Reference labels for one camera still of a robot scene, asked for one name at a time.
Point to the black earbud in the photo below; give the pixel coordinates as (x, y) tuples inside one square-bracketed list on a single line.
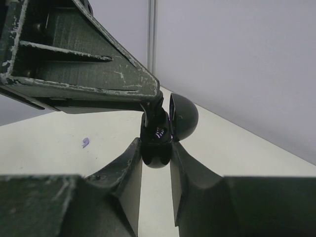
[(153, 113)]

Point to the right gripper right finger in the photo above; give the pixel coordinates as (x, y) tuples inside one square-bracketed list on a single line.
[(206, 204)]

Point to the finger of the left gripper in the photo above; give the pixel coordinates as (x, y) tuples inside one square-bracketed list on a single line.
[(55, 55)]

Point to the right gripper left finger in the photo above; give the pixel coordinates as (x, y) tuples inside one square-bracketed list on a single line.
[(104, 204)]

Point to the purple earbud left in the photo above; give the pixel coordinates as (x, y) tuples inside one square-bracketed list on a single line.
[(85, 142)]

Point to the black earbud case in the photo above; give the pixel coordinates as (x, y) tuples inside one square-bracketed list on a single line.
[(179, 123)]

